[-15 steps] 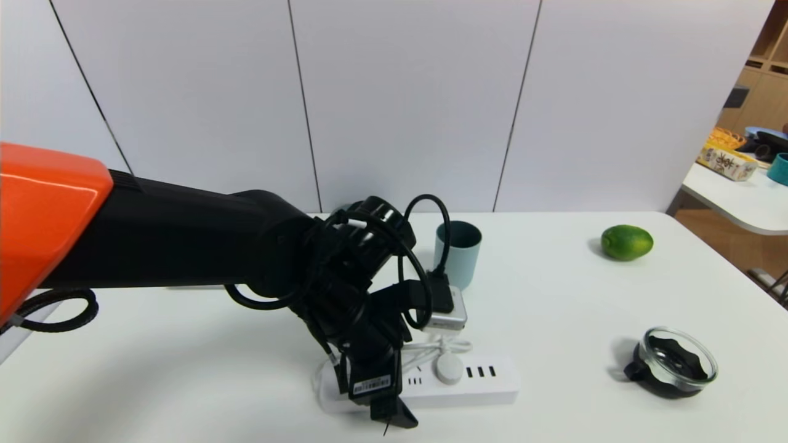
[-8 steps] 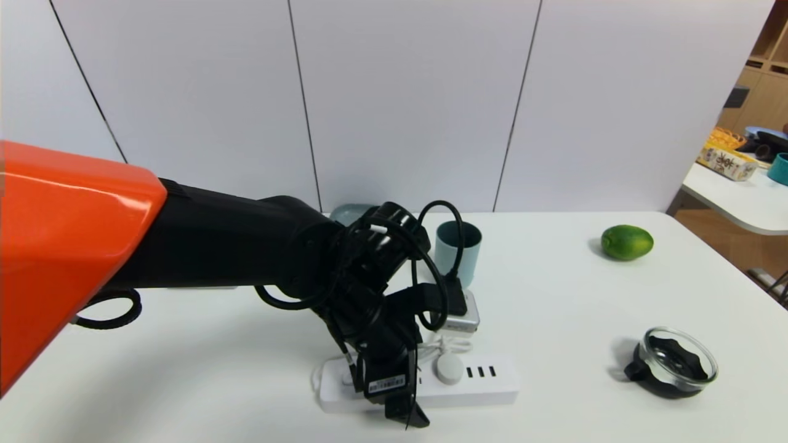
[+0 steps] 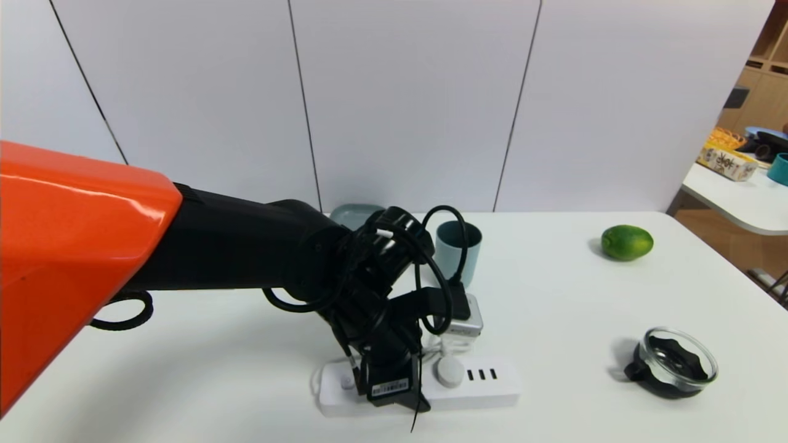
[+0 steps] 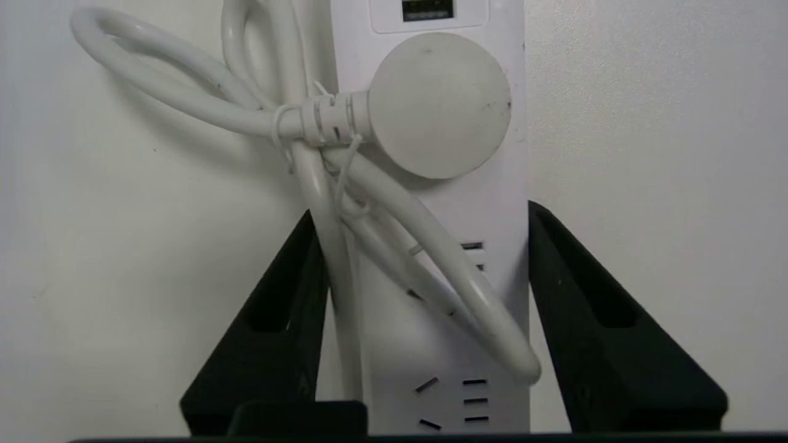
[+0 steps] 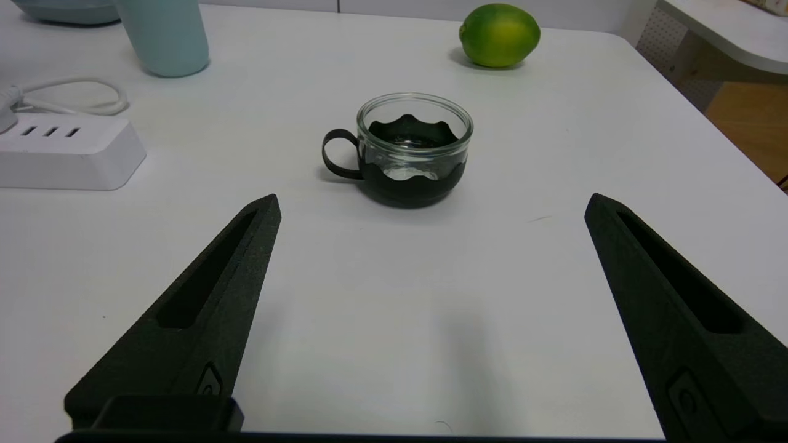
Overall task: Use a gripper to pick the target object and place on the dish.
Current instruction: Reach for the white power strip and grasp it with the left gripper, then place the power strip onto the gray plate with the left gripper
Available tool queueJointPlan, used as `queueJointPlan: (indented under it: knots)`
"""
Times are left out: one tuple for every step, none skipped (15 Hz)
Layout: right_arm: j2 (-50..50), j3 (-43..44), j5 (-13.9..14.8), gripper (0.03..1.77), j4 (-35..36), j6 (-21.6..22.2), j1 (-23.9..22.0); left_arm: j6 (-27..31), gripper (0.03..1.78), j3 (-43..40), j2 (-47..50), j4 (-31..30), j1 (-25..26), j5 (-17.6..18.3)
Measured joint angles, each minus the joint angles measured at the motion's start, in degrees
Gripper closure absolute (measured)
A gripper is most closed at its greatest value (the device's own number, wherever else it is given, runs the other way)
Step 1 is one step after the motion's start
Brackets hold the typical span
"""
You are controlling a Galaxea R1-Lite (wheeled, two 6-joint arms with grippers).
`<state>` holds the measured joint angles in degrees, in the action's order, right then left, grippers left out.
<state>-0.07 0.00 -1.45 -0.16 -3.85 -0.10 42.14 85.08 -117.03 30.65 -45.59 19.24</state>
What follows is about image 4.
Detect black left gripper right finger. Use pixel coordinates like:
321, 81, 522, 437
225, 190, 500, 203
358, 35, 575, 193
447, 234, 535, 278
528, 200, 729, 434

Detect white power strip with cable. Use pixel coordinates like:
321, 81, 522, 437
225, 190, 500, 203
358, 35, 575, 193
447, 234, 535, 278
70, 0, 542, 434

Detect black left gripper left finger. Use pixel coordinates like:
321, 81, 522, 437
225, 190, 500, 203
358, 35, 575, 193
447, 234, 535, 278
180, 209, 330, 437

